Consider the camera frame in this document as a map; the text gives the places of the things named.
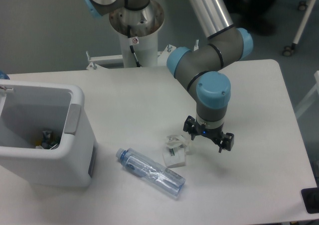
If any trash pile inside bin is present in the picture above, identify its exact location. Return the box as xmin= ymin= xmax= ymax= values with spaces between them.
xmin=35 ymin=130 xmax=61 ymax=150

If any white stand leg with caster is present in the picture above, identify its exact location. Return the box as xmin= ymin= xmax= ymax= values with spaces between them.
xmin=282 ymin=0 xmax=317 ymax=57

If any black clamp at table edge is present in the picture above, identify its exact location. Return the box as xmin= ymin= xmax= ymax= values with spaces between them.
xmin=301 ymin=187 xmax=319 ymax=214

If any white paper wrapper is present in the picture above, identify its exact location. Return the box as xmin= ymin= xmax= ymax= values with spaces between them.
xmin=162 ymin=135 xmax=196 ymax=168

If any blue object at left edge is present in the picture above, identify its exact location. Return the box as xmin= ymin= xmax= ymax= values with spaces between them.
xmin=0 ymin=70 xmax=10 ymax=80

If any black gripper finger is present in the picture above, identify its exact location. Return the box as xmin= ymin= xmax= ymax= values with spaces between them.
xmin=215 ymin=132 xmax=234 ymax=153
xmin=183 ymin=115 xmax=197 ymax=140

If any clear plastic water bottle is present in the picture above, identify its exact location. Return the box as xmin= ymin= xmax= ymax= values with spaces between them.
xmin=116 ymin=148 xmax=185 ymax=197

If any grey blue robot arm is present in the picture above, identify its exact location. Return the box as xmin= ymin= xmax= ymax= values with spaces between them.
xmin=84 ymin=0 xmax=253 ymax=151

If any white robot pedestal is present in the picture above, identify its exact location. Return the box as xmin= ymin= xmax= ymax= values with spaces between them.
xmin=85 ymin=0 xmax=201 ymax=71

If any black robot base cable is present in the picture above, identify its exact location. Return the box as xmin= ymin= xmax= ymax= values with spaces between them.
xmin=126 ymin=24 xmax=143 ymax=68

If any white frame at right edge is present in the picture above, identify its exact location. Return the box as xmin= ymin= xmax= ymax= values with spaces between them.
xmin=295 ymin=71 xmax=319 ymax=119

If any white plastic trash can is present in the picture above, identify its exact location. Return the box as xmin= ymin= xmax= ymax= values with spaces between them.
xmin=0 ymin=80 xmax=97 ymax=187

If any person in dark clothes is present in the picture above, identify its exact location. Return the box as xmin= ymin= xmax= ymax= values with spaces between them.
xmin=223 ymin=0 xmax=276 ymax=36

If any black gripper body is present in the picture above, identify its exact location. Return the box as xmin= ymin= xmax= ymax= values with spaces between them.
xmin=193 ymin=121 xmax=224 ymax=142

